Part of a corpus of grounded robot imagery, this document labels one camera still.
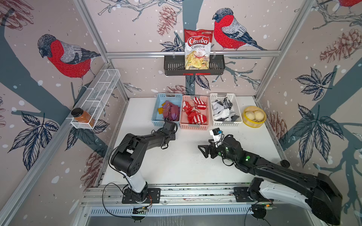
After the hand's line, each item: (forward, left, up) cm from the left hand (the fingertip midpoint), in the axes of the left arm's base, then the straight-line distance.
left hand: (172, 130), depth 98 cm
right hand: (-16, -20, +13) cm, 28 cm away
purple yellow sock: (+19, +7, 0) cm, 20 cm away
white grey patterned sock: (+24, -43, +2) cm, 49 cm away
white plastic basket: (+11, -38, +8) cm, 40 cm away
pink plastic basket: (+6, -8, 0) cm, 10 cm away
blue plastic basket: (+9, +12, 0) cm, 15 cm away
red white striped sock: (+23, -20, +3) cm, 30 cm away
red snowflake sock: (+19, -10, +3) cm, 22 cm away
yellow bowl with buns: (+10, -60, +3) cm, 61 cm away
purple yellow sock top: (+14, +2, +4) cm, 15 cm away
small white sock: (+15, -45, 0) cm, 48 cm away
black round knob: (-23, -69, +1) cm, 73 cm away
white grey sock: (+20, -34, +3) cm, 40 cm away
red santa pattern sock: (+11, -17, +1) cm, 20 cm away
